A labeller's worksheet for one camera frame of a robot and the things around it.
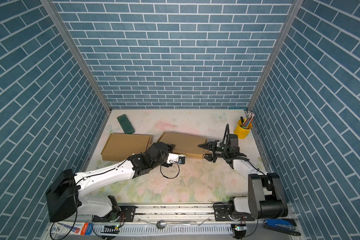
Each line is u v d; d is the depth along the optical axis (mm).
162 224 693
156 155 601
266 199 427
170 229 705
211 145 770
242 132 978
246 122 981
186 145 806
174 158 698
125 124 1102
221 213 737
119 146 937
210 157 770
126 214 739
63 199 407
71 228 692
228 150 707
